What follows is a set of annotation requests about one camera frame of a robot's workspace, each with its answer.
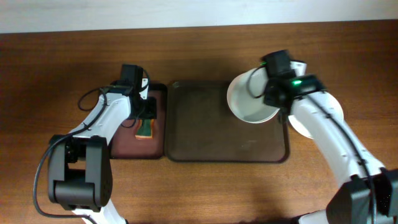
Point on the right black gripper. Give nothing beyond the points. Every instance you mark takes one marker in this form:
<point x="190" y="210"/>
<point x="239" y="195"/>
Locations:
<point x="264" y="98"/>

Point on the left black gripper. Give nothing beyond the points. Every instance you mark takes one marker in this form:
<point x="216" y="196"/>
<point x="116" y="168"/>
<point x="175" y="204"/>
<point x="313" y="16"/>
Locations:
<point x="151" y="112"/>

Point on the green and orange sponge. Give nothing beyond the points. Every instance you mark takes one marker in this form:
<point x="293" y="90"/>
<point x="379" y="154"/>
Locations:
<point x="145" y="129"/>

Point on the white plate with red stain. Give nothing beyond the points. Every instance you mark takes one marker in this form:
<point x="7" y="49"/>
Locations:
<point x="244" y="106"/>

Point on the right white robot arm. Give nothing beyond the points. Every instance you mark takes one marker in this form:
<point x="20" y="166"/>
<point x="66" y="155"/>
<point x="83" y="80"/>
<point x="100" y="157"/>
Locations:
<point x="367" y="190"/>

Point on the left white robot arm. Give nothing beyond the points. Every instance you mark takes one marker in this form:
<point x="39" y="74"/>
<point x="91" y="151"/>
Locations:
<point x="79" y="169"/>

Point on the large brown serving tray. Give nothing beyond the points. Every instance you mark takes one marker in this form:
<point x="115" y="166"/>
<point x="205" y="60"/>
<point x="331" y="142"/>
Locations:
<point x="200" y="127"/>

